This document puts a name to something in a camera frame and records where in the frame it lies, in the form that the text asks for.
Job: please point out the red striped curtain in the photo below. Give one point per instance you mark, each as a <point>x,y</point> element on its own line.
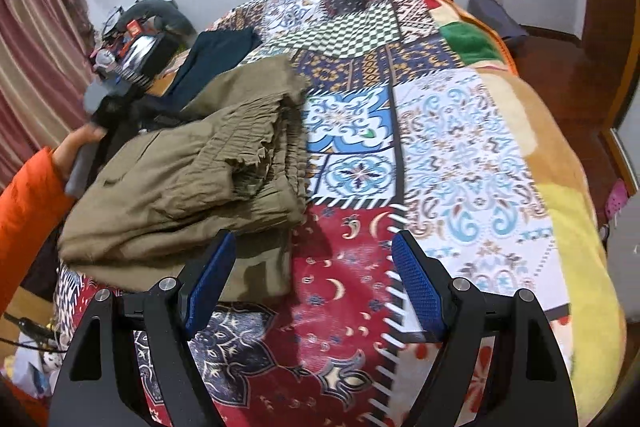
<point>35,37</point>

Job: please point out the pink slippers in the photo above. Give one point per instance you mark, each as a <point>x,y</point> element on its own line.
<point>616,199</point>

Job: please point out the person's left forearm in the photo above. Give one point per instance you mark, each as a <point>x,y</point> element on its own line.
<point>25,217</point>

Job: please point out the person's left hand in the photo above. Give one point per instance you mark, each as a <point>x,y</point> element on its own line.
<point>75,147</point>

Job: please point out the olive green pants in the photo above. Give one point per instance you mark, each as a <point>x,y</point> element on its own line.
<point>175,187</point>

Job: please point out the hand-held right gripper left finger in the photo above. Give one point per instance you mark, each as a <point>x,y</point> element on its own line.
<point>207,287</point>

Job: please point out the patchwork printed blanket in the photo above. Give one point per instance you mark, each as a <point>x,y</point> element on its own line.
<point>450,157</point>

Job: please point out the small red box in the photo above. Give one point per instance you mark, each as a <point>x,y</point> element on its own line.
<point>134,29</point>

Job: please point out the yellow orange fleece blanket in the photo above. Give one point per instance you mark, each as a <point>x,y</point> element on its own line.
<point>560,147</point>

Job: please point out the dark navy pants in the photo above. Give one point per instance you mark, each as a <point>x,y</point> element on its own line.
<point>215,52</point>

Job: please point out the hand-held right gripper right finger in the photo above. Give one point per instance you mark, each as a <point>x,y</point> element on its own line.
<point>417,287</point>

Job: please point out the grey backpack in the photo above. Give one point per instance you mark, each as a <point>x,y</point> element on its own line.
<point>495,14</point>

